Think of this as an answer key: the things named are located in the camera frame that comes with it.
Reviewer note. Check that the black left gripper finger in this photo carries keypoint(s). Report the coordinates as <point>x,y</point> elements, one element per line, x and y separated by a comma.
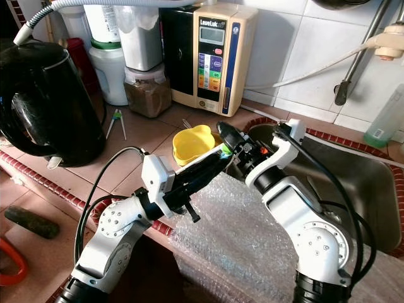
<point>203,166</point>
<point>201,183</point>

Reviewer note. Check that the yellow plastic bowl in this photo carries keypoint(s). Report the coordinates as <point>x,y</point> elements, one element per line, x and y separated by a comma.
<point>196,144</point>

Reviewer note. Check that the frosted white container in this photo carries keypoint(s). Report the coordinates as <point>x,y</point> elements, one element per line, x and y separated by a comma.
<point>140,38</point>

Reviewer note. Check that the small green tipped tongs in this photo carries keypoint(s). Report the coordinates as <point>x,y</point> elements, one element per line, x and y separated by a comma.
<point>117,120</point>

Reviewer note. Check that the beige black water ionizer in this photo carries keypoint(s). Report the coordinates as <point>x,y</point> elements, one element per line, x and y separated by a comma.
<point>211,60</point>

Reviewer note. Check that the clear bubble wrap sheet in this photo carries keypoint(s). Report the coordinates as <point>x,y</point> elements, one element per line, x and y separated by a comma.
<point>240,240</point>

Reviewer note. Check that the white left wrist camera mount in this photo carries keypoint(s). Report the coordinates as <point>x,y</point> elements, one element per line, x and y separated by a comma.
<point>159,180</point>

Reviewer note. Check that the dark hanging tray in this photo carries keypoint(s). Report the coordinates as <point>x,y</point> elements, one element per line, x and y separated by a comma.
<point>347,3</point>

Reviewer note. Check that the clear bottle with blue cap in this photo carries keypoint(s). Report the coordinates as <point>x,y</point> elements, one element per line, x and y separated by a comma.
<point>385,120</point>

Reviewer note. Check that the large steel sink basin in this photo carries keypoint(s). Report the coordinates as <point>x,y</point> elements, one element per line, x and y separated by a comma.
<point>372,183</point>

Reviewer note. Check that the jar of brown powder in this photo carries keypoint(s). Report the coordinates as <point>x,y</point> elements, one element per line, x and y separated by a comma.
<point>148,95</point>

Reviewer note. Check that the dark cylindrical pestle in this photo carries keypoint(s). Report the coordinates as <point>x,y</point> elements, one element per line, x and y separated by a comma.
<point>31,223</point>

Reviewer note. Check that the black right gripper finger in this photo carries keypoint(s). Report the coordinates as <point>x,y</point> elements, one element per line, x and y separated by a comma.
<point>230,136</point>

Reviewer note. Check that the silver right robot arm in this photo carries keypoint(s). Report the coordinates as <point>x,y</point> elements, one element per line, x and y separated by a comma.
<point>315,240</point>

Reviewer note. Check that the metal wall pipe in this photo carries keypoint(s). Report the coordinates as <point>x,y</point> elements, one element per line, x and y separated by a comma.
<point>363,57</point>

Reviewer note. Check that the white jug with green lid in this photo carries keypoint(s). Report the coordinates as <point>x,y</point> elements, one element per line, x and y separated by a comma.
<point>110,72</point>

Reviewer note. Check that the white labelled bottle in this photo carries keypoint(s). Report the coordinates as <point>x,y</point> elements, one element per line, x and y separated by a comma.
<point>104,22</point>

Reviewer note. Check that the dark red container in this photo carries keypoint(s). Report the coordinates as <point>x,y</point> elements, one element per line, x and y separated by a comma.
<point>79,53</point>

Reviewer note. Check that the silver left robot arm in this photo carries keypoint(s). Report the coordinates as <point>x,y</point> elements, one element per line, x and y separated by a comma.
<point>113,246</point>

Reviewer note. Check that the beige water diverter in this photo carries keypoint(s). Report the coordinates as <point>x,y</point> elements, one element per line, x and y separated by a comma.
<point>390,44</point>

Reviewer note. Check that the black electric kettle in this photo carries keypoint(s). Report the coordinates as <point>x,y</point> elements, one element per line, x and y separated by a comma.
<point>50,107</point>

